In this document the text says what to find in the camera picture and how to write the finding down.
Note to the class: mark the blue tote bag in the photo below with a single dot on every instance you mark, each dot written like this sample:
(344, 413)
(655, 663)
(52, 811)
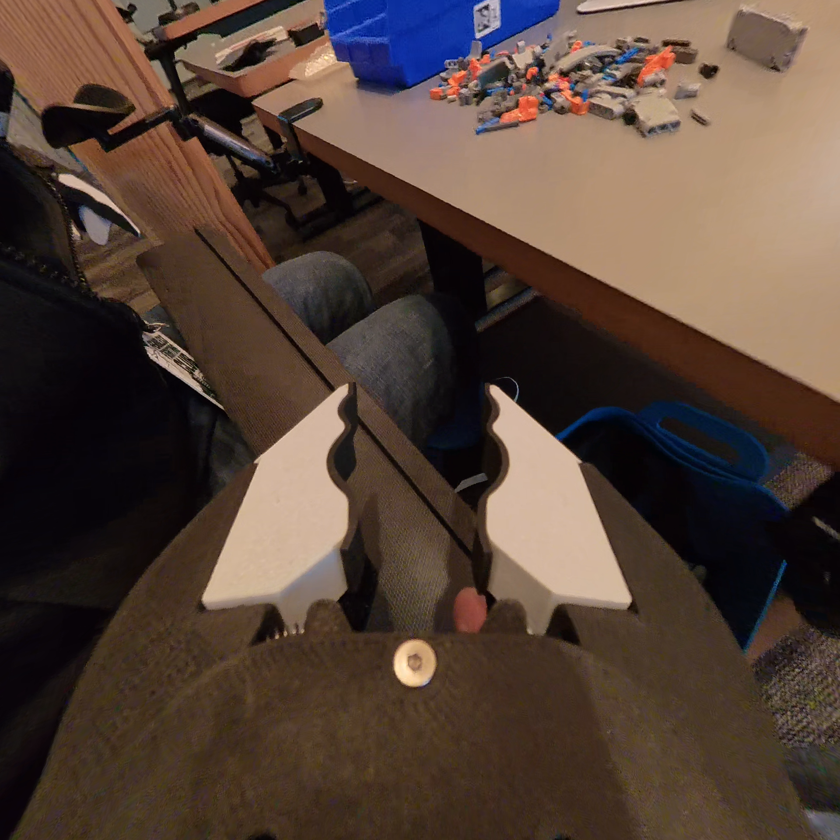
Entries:
(722, 518)

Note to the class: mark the pile of building bricks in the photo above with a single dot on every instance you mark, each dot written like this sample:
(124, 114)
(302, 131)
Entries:
(558, 85)

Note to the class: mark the black smooth chair armrest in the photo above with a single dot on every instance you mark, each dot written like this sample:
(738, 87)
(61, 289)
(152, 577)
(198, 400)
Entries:
(302, 110)

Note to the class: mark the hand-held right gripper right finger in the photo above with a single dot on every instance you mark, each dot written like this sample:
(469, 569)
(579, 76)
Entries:
(558, 525)

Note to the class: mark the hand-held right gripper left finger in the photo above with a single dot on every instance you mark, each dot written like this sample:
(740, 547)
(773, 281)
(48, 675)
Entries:
(275, 525)

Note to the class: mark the black table leg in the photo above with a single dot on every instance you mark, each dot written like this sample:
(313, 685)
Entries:
(453, 275)

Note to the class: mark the wooden pillar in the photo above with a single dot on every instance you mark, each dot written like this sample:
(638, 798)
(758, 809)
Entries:
(65, 39)

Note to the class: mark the black perforated chair armrest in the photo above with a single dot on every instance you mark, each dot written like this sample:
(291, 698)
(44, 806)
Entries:
(229, 315)

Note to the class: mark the person's right hand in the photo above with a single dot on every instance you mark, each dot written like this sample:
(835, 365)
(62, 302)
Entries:
(469, 610)

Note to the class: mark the black office chair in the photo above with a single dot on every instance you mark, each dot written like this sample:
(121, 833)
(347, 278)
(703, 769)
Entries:
(85, 118)

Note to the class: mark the large grey brick housing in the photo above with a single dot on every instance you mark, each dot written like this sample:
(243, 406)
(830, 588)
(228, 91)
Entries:
(764, 36)

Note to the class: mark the person's black jacket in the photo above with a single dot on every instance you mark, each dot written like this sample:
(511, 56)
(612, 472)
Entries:
(65, 407)

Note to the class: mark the blue plastic bin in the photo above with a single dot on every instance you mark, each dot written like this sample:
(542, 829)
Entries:
(394, 46)

